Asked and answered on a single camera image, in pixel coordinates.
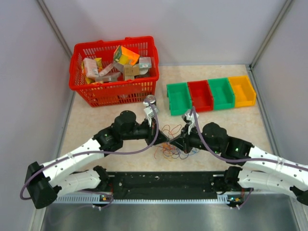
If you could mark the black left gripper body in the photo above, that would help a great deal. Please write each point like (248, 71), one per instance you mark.
(147, 132)

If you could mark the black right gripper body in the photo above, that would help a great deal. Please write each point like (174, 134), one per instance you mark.
(192, 140)

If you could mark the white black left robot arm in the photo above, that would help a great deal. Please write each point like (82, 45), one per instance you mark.
(50, 180)

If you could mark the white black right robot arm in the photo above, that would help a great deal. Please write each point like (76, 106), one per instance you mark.
(251, 167)

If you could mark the black drink can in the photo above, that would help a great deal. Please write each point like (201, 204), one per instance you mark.
(150, 99)

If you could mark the red storage bin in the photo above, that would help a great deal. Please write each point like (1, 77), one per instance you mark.
(201, 95)

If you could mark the left green storage bin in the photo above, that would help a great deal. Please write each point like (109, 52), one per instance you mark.
(179, 98)

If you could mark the green storage bin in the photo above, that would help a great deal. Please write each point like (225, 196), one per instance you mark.
(179, 98)
(222, 93)

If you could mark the right green storage bin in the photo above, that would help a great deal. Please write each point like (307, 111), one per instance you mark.
(222, 93)

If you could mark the brown cardboard box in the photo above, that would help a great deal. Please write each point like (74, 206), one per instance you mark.
(130, 71)

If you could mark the yellow storage bin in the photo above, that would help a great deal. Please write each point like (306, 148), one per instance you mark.
(243, 90)

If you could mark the red plastic shopping basket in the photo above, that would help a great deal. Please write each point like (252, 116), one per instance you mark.
(121, 91)

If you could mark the white teal round tub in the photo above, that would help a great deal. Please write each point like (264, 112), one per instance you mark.
(145, 63)

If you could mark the clear plastic wrapped pack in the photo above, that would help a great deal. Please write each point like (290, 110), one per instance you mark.
(106, 70)

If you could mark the orange green juice carton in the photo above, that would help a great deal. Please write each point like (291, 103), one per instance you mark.
(125, 56)

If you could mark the yellow snack packet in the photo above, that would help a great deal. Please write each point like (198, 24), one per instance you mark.
(99, 64)

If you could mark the pink white snack box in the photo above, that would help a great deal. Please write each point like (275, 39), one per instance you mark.
(90, 67)

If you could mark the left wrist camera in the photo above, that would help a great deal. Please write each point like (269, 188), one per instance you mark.
(149, 112)

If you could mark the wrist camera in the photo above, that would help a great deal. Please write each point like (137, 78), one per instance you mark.
(188, 118)
(149, 112)

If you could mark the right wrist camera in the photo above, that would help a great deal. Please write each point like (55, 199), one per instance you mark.
(188, 118)

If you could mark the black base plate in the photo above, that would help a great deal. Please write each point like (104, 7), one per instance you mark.
(168, 185)

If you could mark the aluminium frame post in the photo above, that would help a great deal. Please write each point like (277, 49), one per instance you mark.
(47, 14)

